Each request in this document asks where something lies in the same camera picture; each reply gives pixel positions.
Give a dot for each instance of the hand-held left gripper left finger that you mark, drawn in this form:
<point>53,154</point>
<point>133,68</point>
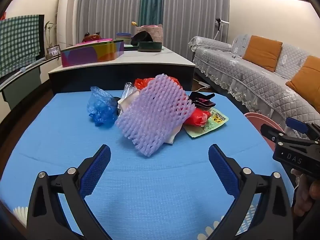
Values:
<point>96,172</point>

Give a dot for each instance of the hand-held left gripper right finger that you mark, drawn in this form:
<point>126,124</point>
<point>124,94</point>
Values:
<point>225,172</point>

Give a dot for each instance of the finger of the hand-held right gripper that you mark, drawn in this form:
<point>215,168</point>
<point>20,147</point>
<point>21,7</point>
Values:
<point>296,125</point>
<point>270,132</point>

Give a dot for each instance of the pink plastic bin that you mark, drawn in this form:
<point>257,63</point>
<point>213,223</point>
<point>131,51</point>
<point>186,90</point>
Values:
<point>257,122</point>

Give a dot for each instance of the green snack packet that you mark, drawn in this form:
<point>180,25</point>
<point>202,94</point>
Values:
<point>212,125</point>

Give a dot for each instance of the red plastic bag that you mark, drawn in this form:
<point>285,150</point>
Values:
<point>197,117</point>

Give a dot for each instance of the blue plastic bag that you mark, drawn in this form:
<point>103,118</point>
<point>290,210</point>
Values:
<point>100,107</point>

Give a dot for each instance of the black snack wrapper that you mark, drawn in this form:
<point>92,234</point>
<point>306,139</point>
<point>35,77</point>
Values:
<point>200,100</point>

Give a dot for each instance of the purple foam fruit net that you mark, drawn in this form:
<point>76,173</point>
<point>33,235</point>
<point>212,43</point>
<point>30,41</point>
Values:
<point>155,115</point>

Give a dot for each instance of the person's right hand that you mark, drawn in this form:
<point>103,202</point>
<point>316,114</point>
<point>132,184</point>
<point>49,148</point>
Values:
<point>305,197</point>

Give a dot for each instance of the blue tablecloth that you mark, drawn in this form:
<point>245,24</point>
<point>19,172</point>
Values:
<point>62,142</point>

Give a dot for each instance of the orange cushion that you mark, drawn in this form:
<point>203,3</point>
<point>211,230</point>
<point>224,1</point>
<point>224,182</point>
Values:
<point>307,80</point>
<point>262,52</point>

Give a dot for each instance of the grey quilted sofa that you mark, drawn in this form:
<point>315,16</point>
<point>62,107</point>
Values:
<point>250,80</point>

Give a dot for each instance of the dark green television cabinet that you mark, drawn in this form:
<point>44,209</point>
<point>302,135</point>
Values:
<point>20,87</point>

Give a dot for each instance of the white-topped coffee table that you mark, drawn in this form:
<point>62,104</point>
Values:
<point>140,65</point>

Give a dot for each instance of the multicoloured rectangular box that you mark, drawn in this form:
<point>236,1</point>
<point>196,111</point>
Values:
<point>87,55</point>

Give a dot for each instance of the white plastic rod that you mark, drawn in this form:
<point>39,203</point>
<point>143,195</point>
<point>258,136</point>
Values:
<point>15,74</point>

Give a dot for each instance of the stack of coloured bowls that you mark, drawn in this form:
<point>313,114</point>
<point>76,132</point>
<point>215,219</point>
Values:
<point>123,37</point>

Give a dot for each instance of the grey curtain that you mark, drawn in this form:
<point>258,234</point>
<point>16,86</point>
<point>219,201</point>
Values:
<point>107,12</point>
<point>195,12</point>

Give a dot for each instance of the black fabric bag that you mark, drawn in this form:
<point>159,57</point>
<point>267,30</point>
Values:
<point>141,37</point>

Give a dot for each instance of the bamboo plant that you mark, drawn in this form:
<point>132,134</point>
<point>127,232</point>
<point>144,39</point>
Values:
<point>48,33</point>

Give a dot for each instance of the black television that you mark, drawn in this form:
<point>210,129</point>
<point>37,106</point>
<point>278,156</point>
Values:
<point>42,35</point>

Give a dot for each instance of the green checked cloth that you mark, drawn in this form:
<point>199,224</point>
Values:
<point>17,42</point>

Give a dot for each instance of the small yellow toy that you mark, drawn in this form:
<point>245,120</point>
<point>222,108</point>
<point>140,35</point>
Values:
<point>134,23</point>

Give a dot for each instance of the white standing air conditioner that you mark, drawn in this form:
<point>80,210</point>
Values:
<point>67,17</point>

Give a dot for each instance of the teal curtain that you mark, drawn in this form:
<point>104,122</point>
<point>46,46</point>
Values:
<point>150,2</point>

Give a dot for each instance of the small photo frame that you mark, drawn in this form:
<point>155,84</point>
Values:
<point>53,51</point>

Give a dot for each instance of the red wall decoration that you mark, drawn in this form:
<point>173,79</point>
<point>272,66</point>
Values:
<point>2,16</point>

